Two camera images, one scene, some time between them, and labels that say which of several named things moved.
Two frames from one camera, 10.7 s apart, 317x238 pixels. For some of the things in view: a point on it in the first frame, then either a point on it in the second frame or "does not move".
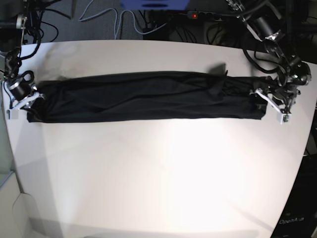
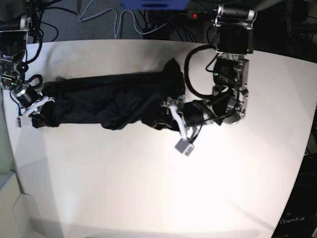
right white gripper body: (13, 112) to (23, 120)
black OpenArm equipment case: (298, 219) does not move
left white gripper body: (282, 117) to (184, 146)
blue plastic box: (155, 4) does not move
